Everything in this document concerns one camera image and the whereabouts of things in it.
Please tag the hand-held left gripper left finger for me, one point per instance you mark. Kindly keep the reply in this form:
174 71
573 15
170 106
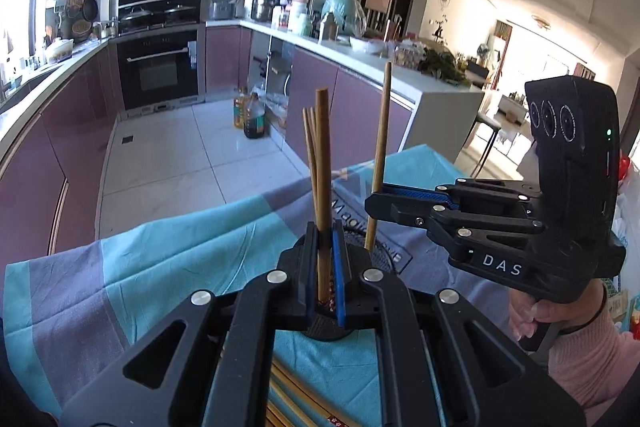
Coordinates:
312 267

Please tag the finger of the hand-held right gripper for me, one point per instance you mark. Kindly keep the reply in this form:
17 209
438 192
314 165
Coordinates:
430 197
385 207

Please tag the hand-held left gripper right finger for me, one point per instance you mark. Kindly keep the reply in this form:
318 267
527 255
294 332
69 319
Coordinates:
340 277

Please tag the black mesh chopstick holder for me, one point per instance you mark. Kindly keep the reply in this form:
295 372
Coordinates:
330 332

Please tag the person's right hand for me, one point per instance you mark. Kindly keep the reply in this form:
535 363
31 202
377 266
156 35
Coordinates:
570 314

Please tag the black stool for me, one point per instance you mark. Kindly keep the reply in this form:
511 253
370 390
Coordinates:
487 122

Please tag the purple lower cabinets under counter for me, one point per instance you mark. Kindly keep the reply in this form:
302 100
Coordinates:
350 107

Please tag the white kitchen countertop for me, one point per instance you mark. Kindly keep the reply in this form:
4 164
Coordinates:
400 79

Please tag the black wrist band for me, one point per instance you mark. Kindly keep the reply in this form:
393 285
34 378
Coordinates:
600 307

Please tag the green leafy vegetables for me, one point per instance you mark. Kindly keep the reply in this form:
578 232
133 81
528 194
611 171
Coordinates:
442 67

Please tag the blue purple tablecloth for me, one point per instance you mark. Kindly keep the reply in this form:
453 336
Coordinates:
175 257

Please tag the clear plastic food container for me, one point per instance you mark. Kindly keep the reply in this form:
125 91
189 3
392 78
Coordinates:
407 56

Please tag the dark oil bottle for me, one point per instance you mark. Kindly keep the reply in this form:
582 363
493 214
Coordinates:
254 119

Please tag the white bowl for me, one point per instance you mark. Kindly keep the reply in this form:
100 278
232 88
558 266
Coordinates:
365 44

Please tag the yellow oil bottle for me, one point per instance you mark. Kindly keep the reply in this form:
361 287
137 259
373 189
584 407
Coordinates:
239 109

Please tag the green air fryer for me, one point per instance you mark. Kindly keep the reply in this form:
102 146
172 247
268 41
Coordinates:
345 12

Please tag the steel stock pot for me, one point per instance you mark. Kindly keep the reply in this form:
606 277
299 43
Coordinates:
262 9

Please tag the black built-in oven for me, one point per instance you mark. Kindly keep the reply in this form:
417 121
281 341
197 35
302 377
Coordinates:
160 72

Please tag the purple lower cabinets under window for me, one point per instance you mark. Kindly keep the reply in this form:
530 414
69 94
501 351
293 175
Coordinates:
75 147

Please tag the black frying pan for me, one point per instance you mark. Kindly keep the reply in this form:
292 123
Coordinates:
177 13

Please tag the black wok with lid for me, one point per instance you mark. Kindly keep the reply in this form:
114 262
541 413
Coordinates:
135 17

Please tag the white casserole dish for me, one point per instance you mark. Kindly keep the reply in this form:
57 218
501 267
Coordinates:
59 51

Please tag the hanging black pan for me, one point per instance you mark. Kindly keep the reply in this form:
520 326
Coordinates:
90 8

